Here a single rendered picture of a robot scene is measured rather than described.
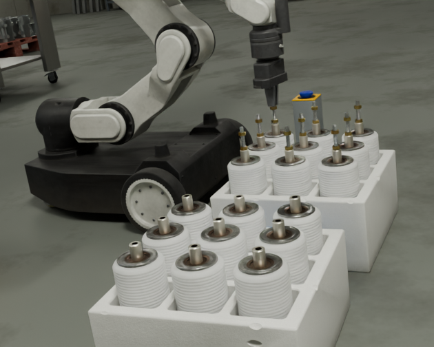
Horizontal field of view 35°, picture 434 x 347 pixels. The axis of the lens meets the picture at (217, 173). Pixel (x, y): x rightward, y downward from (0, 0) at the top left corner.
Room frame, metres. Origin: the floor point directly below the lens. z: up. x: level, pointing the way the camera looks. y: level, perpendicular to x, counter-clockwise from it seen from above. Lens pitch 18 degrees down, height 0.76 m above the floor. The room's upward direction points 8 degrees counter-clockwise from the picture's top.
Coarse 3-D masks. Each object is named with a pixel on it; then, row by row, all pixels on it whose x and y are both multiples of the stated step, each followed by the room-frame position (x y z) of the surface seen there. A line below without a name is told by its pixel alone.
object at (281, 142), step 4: (284, 136) 1.81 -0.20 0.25; (292, 136) 1.82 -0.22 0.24; (268, 140) 1.81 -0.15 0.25; (272, 140) 1.80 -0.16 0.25; (276, 140) 1.80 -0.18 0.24; (280, 140) 1.80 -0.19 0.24; (284, 140) 1.80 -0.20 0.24; (292, 140) 1.82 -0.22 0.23; (280, 144) 1.80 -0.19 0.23; (284, 144) 1.80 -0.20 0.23; (280, 148) 1.80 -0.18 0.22; (284, 148) 1.80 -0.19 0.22; (280, 152) 1.80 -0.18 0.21; (284, 152) 1.80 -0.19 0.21
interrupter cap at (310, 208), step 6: (288, 204) 1.29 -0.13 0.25; (306, 204) 1.27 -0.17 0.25; (312, 204) 1.27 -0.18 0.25; (282, 210) 1.26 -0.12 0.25; (288, 210) 1.27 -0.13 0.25; (306, 210) 1.25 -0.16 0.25; (312, 210) 1.24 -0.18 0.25; (282, 216) 1.23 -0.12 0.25; (288, 216) 1.22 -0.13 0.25; (294, 216) 1.22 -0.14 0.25; (300, 216) 1.22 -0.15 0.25
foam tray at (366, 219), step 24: (384, 168) 1.64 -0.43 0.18; (216, 192) 1.63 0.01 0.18; (264, 192) 1.58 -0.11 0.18; (312, 192) 1.53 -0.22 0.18; (360, 192) 1.49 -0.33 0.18; (384, 192) 1.62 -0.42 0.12; (216, 216) 1.59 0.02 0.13; (336, 216) 1.46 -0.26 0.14; (360, 216) 1.43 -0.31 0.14; (384, 216) 1.61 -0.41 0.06; (360, 240) 1.43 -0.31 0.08; (360, 264) 1.43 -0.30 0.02
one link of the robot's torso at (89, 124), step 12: (108, 96) 2.31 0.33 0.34; (84, 108) 2.18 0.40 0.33; (96, 108) 2.24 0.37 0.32; (108, 108) 2.11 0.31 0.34; (72, 120) 2.16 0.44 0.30; (84, 120) 2.14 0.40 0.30; (96, 120) 2.11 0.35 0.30; (108, 120) 2.09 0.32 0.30; (120, 120) 2.09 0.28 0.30; (72, 132) 2.16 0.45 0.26; (84, 132) 2.14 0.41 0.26; (96, 132) 2.12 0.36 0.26; (108, 132) 2.10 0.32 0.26; (120, 132) 2.09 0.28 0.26
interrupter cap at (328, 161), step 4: (344, 156) 1.55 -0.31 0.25; (348, 156) 1.54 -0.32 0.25; (324, 160) 1.54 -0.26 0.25; (328, 160) 1.54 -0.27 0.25; (332, 160) 1.54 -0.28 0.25; (344, 160) 1.53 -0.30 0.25; (348, 160) 1.51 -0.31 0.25; (352, 160) 1.51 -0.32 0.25; (324, 164) 1.51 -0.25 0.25; (328, 164) 1.51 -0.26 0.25; (332, 164) 1.51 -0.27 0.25; (336, 164) 1.50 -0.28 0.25; (340, 164) 1.50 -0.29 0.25; (344, 164) 1.49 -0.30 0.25; (348, 164) 1.49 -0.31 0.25
